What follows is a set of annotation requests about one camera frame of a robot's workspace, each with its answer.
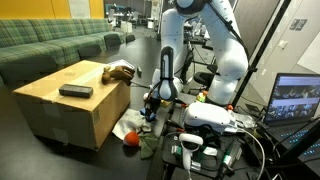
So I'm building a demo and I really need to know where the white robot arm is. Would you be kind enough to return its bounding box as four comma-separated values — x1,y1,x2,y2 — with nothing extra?
141,0,248,116

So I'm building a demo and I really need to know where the brown plush animal toy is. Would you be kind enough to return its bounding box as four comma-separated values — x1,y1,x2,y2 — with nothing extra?
102,65,135,86

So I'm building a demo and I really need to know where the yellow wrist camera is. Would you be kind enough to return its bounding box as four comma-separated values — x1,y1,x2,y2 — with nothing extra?
160,100,172,108

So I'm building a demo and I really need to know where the orange radish plush toy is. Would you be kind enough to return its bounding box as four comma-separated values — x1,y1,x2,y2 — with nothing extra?
123,131,159,160

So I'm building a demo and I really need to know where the large cardboard box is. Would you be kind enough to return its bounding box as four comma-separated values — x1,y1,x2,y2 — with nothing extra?
13,60,130,150

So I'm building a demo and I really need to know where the green plaid sofa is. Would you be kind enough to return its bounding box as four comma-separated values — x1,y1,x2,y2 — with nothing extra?
0,18,128,84

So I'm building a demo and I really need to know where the black cable on table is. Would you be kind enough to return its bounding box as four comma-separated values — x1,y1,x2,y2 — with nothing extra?
130,81,151,90

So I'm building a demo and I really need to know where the white cloth towel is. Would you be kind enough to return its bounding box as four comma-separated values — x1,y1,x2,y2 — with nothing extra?
112,109,152,140

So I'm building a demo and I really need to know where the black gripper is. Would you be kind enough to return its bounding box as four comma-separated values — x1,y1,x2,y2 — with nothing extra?
144,94,161,114

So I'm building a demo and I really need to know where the open laptop computer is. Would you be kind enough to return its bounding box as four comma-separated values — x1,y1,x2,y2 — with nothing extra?
261,73,320,165

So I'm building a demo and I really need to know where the white VR controller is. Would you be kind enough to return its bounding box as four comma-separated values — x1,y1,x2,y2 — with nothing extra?
179,133,203,171

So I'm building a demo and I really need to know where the white VR headset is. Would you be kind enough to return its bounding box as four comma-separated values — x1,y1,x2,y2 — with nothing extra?
183,102,238,133

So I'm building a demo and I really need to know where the blue sponge cloth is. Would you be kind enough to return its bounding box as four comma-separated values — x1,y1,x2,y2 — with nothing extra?
139,108,156,122

